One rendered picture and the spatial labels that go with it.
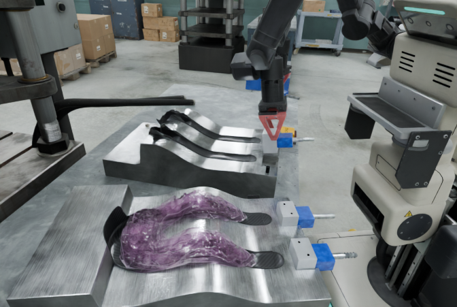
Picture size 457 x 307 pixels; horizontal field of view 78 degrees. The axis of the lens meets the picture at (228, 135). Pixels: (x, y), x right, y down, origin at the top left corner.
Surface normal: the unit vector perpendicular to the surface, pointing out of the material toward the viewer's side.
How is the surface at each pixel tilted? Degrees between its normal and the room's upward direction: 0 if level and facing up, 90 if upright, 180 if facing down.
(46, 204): 0
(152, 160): 90
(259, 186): 90
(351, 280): 0
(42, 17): 90
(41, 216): 0
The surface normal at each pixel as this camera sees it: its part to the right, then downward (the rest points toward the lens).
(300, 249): 0.04, -0.88
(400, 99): -0.99, 0.03
